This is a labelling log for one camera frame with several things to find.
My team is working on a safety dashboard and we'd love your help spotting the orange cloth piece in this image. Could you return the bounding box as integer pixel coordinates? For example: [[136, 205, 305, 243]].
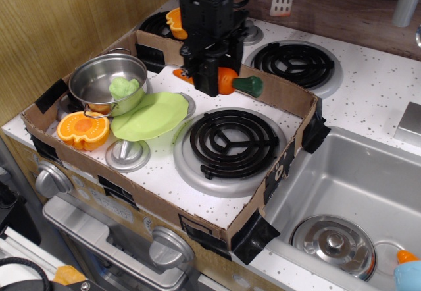
[[53, 265, 86, 286]]

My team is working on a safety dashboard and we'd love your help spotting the small steel pot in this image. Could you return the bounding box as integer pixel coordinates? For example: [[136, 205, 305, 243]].
[[68, 49, 148, 118]]

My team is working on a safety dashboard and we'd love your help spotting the back orange half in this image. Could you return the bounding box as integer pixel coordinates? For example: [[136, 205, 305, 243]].
[[165, 7, 188, 40]]

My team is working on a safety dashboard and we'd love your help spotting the silver stove knob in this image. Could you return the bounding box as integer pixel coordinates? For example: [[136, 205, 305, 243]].
[[105, 140, 151, 172], [243, 20, 264, 46]]

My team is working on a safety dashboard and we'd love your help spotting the right oven knob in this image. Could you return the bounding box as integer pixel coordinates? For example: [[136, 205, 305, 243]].
[[149, 226, 195, 271]]

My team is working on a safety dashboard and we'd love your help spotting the black cable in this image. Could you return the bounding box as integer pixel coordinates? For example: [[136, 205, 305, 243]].
[[0, 256, 52, 291]]

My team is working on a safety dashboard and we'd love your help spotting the left oven knob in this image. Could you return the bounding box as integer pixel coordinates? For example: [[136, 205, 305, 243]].
[[35, 161, 74, 198]]

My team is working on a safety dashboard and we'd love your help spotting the orange half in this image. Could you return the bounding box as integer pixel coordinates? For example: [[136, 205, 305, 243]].
[[165, 7, 188, 40], [56, 111, 110, 151]]

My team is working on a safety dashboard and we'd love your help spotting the back right black burner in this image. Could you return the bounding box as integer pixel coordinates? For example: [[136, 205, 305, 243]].
[[245, 40, 344, 99]]

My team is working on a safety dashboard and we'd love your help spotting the green toy lettuce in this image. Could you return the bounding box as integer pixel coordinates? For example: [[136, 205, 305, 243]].
[[109, 77, 139, 100]]

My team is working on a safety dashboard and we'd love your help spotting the oven knob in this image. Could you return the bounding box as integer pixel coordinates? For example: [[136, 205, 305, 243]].
[[35, 161, 74, 198], [149, 226, 195, 271]]

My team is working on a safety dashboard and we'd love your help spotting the front silver stove knob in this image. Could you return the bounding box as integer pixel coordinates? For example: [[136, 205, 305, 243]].
[[105, 140, 151, 172]]

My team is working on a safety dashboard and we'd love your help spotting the orange toy carrot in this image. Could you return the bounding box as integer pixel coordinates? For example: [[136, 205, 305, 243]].
[[173, 67, 264, 97]]

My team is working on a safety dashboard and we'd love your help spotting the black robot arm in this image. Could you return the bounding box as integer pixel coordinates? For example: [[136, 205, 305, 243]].
[[179, 0, 249, 97]]

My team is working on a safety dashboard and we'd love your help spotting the blue orange toy bottle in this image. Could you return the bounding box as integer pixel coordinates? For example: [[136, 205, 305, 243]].
[[394, 250, 420, 291]]

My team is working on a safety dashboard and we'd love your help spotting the light green plate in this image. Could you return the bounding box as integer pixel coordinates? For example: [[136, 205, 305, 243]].
[[111, 92, 189, 142]]

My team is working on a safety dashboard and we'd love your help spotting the back left black burner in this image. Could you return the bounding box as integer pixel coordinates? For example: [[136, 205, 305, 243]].
[[137, 11, 182, 41]]

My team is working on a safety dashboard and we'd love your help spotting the steel pot lid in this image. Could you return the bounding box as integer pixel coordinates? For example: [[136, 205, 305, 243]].
[[289, 215, 376, 281]]

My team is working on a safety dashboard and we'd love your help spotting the grey sink basin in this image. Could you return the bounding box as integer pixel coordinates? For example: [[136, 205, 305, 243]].
[[264, 128, 420, 290]]

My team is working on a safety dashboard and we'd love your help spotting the cardboard fence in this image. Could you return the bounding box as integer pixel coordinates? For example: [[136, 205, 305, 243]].
[[20, 29, 332, 265]]

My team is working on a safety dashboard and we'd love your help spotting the back silver stove knob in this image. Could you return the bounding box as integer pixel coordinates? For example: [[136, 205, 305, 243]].
[[243, 20, 264, 46]]

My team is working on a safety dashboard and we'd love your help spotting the silver oven door handle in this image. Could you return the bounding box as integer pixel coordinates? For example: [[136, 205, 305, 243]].
[[43, 196, 189, 290]]

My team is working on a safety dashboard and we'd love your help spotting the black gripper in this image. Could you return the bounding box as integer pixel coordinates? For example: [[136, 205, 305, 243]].
[[179, 0, 249, 97]]

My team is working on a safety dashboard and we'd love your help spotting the black burner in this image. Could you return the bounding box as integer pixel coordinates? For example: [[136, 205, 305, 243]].
[[137, 11, 182, 41], [245, 40, 344, 99], [173, 108, 287, 198]]

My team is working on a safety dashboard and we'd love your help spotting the silver faucet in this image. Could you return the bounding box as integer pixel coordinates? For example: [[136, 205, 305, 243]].
[[392, 0, 419, 28]]

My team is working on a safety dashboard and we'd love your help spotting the front orange half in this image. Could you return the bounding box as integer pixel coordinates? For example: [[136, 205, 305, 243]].
[[56, 111, 110, 151]]

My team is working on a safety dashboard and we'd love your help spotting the front right black burner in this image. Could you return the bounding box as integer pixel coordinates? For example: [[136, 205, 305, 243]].
[[173, 108, 287, 198]]

